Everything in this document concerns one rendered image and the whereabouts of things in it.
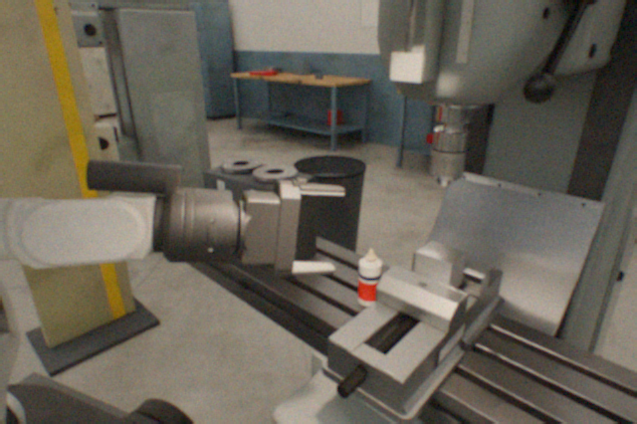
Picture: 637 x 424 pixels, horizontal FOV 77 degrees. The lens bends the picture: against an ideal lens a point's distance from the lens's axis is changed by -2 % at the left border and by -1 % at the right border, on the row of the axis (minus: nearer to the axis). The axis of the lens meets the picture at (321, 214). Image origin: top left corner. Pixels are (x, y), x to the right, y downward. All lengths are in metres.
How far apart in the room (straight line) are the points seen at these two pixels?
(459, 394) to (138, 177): 0.50
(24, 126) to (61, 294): 0.78
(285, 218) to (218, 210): 0.08
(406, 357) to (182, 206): 0.34
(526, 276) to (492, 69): 0.54
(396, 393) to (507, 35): 0.43
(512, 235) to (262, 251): 0.62
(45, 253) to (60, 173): 1.63
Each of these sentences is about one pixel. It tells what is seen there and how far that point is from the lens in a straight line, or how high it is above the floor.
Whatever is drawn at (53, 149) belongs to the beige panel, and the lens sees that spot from 2.07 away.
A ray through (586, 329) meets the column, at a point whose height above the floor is 0.79.
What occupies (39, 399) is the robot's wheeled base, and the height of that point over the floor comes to 0.57.
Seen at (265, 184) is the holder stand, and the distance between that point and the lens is 0.80.
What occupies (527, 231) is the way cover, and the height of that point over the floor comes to 1.01.
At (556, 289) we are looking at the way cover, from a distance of 0.93.
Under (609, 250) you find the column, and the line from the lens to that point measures 1.02.
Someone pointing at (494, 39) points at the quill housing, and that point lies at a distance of 0.49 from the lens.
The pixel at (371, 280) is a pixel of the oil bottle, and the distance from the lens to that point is 0.73.
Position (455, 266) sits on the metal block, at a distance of 0.65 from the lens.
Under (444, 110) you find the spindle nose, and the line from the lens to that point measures 0.58.
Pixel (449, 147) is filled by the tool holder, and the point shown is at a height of 1.25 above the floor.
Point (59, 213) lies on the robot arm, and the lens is 0.46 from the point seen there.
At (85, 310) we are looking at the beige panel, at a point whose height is 0.16.
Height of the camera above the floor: 1.38
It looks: 23 degrees down
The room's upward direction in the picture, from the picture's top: straight up
